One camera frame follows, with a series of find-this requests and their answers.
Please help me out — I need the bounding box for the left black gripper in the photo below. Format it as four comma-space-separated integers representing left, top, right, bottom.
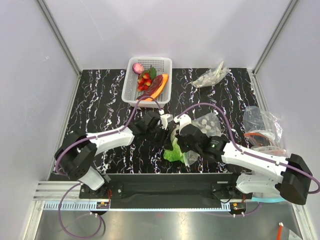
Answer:
146, 125, 173, 151

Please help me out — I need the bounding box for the green lettuce head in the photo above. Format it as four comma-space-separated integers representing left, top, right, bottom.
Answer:
163, 127, 185, 164

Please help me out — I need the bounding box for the zip bag with white slices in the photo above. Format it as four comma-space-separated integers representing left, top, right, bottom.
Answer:
183, 112, 221, 166

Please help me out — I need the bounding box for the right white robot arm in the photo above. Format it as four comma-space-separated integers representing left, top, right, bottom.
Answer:
173, 124, 312, 205

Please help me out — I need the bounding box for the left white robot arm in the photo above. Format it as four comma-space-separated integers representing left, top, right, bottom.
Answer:
54, 110, 174, 198

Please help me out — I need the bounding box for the back bag of slices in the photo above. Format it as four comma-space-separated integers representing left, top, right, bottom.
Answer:
191, 61, 231, 89

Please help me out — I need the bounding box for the blue-zip bag of slices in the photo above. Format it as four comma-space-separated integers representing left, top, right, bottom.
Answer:
251, 196, 285, 203

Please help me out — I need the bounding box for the orange papaya slice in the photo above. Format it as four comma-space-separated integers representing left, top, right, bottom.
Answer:
136, 73, 169, 100

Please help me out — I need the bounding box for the red cherry bunch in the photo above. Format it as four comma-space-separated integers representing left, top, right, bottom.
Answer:
137, 67, 157, 92

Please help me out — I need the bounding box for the purple onion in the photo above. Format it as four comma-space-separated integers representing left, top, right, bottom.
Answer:
132, 63, 145, 75

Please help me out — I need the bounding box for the white perforated plastic basket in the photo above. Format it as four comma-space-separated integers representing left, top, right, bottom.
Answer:
121, 56, 173, 108

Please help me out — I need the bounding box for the crumpled clear bags pile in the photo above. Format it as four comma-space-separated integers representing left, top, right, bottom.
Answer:
243, 106, 287, 157

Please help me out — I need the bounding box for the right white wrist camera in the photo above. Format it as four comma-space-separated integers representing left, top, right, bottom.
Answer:
173, 114, 192, 130

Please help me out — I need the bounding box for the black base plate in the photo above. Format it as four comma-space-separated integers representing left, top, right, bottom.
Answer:
79, 173, 252, 200

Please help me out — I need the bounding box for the right aluminium frame post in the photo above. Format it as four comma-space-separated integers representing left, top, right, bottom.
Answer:
252, 0, 300, 76

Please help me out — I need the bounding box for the aluminium frame post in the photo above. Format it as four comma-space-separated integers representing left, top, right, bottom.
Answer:
36, 0, 82, 76
252, 0, 300, 76

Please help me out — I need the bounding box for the white slotted cable duct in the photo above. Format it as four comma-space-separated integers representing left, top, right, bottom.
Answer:
43, 201, 232, 212

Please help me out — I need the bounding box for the left aluminium frame post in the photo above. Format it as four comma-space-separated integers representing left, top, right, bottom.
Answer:
36, 0, 82, 76

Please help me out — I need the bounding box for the orange cable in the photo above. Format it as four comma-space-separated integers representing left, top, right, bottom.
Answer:
276, 222, 285, 240

